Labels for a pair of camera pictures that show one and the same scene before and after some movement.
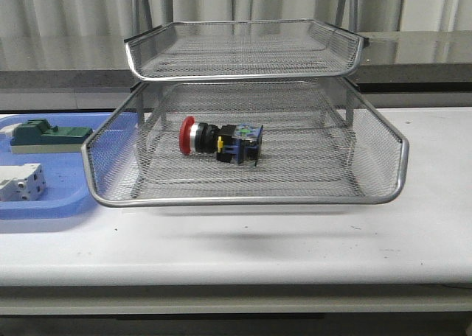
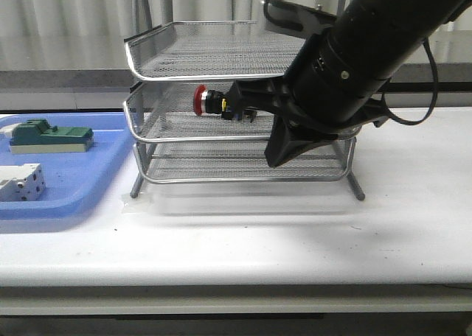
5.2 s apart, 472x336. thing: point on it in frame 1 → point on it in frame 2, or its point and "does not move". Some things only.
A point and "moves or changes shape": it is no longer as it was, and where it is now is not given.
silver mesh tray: x=324 y=142 moves or changes shape
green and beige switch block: x=37 y=136 does not move
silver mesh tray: x=244 y=49 does not move
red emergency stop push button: x=232 y=142 → x=207 y=102
